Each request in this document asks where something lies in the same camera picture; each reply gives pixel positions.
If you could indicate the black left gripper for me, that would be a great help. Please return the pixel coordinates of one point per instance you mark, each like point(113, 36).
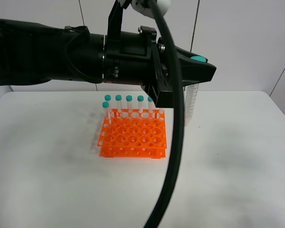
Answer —
point(134, 59)

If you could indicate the teal-capped test tube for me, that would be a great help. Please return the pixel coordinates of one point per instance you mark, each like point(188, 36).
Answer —
point(190, 98)

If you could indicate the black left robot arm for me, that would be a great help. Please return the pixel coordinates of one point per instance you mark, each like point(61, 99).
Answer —
point(32, 54)

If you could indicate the orange test tube rack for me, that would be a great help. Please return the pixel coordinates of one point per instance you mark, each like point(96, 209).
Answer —
point(134, 135)

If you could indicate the second row tube left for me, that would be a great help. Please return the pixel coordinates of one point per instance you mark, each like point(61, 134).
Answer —
point(107, 113)

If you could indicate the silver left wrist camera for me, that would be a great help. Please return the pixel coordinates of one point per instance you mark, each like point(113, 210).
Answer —
point(142, 7)

